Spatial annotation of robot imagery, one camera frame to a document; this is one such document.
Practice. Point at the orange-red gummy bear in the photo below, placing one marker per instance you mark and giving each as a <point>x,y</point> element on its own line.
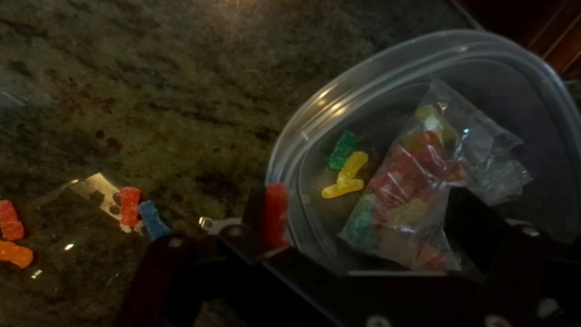
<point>10,219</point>

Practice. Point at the red gummy bear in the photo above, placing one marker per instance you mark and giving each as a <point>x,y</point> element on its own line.
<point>277,214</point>
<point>130,207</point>

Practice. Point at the yellow gummy bear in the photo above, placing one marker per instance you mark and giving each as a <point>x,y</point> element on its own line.
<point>348,178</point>

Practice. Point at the orange gummy bear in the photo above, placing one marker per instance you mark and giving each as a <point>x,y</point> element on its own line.
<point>15,254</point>

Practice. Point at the clear shiny plastic wrapper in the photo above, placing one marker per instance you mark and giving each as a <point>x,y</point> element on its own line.
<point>101,190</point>

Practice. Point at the green gummy bear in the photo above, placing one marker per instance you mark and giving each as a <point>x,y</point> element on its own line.
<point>342,149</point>

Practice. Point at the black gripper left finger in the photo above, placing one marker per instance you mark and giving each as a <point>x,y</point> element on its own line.
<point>175,272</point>

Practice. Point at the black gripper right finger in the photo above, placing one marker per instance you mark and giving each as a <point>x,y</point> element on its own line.
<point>533,278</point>

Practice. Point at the blue gummy bear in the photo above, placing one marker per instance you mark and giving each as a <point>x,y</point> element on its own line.
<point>153,219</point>

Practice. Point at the clear bag of gummy bears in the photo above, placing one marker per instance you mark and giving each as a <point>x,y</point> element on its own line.
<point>418,181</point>

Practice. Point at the clear plastic lunchbox container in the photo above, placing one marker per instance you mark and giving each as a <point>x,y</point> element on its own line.
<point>388,78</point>

